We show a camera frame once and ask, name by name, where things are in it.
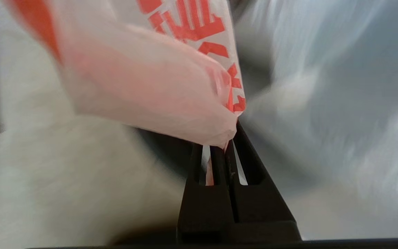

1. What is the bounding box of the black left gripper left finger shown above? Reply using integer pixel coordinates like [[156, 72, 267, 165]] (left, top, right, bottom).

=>
[[177, 140, 233, 243]]

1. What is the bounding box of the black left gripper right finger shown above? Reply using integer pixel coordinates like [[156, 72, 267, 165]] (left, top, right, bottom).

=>
[[226, 121, 297, 225]]

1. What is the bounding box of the black round trash bin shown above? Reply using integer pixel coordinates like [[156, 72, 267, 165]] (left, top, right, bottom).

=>
[[130, 126, 199, 180]]

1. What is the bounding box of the white pink-drawstring trash bag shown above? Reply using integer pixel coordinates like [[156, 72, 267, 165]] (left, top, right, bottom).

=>
[[4, 0, 398, 194]]

